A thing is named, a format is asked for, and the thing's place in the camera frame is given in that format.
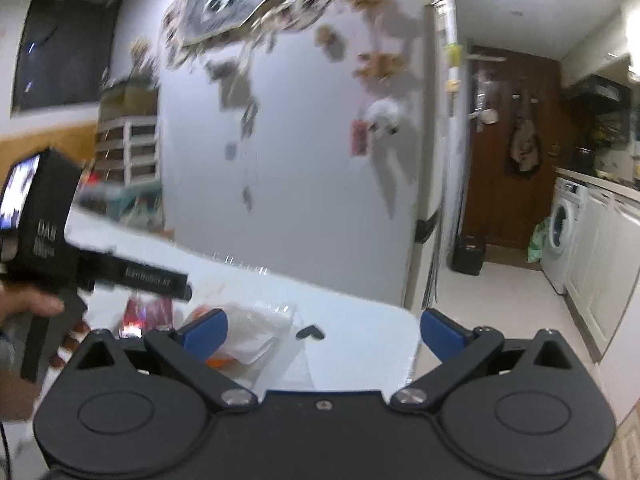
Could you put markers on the white kitchen base cabinets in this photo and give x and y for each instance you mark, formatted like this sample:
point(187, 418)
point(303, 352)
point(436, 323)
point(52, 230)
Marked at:
point(600, 270)

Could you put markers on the black cooking pot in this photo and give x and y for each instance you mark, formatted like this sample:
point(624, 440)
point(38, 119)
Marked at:
point(583, 158)

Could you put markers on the wall socket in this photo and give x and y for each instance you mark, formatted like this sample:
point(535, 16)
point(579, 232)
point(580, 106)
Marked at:
point(231, 151)

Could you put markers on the panda print wall hanging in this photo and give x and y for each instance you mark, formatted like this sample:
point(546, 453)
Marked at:
point(235, 5)

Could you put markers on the white refrigerator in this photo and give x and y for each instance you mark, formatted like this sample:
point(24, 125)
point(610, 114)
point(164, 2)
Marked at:
point(435, 160)

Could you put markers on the person's left hand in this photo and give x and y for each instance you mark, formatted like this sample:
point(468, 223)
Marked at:
point(25, 306)

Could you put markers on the brown wooden door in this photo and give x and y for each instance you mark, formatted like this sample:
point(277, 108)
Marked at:
point(500, 200)

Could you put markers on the black box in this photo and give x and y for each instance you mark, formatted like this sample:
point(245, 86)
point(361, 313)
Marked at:
point(469, 257)

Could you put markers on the white camera ornament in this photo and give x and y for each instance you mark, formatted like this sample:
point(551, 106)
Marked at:
point(220, 69)

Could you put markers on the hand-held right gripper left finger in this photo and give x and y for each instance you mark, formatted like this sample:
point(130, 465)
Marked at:
point(205, 334)

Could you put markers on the black range hood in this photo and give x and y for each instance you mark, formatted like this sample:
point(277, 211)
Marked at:
point(602, 91)

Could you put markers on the white plush toy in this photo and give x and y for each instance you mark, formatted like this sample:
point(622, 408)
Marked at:
point(382, 115)

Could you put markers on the orange wrapper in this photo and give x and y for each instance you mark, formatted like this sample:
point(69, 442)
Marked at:
point(222, 361)

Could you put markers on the round hanging brush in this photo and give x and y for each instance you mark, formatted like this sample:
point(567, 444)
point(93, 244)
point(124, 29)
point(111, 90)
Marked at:
point(490, 116)

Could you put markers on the hanging khaki bag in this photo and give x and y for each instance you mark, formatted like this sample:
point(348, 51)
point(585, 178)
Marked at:
point(525, 150)

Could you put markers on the red packet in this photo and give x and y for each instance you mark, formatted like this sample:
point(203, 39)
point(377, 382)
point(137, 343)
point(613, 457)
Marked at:
point(145, 312)

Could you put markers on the glass tank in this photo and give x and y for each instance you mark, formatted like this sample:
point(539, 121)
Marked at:
point(127, 100)

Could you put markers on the dried flowers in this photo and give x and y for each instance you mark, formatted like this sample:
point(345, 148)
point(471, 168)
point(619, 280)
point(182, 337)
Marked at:
point(144, 60)

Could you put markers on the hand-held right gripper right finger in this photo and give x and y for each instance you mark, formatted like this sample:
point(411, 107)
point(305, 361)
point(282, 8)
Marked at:
point(441, 335)

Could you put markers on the green fridge clip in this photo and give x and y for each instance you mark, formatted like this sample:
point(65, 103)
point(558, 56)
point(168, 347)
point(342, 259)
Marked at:
point(454, 54)

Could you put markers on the foil-covered table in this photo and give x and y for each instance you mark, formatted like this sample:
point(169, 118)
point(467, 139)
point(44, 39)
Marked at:
point(350, 330)

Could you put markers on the dark window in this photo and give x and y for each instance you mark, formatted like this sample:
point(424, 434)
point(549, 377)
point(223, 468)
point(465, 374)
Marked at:
point(65, 50)

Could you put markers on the white drawer unit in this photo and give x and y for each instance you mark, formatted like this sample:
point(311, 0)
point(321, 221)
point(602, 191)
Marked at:
point(127, 135)

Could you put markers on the white washing machine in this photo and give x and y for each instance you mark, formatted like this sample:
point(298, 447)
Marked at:
point(562, 240)

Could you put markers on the green plastic bag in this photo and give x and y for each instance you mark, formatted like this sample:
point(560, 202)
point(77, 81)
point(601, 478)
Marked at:
point(537, 242)

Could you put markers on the blurred teal container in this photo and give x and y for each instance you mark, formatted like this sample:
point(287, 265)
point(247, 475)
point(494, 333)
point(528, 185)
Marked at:
point(125, 205)

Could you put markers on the small wooden wall block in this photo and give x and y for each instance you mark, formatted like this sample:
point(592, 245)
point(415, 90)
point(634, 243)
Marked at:
point(327, 37)

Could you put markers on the white plastic wrapper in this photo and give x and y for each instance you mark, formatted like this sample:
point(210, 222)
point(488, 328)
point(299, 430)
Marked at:
point(255, 330)

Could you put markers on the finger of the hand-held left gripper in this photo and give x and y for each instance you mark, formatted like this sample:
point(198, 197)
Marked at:
point(181, 292)

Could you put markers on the pink wall card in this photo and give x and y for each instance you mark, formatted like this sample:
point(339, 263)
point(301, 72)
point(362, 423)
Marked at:
point(359, 137)

